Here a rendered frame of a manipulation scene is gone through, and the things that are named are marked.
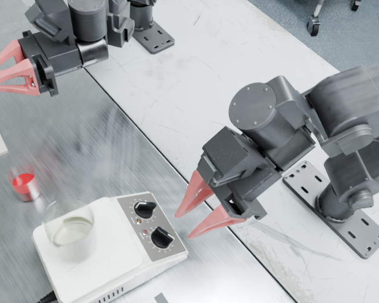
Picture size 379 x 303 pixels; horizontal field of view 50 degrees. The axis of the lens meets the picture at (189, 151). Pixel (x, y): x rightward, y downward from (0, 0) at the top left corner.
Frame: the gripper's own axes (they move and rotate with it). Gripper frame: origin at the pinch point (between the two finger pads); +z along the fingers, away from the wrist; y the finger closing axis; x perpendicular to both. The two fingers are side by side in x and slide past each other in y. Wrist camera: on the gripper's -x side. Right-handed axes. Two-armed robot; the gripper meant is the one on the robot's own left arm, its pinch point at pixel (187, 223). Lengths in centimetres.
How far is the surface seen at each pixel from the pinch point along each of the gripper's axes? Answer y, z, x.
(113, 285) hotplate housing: 0.8, 13.2, -2.5
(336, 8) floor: -118, -82, 204
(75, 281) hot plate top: -1.4, 15.0, -7.0
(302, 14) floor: -123, -63, 188
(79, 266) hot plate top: -3.0, 14.1, -6.3
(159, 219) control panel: -6.0, 6.5, 6.7
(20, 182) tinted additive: -22.9, 20.0, -3.7
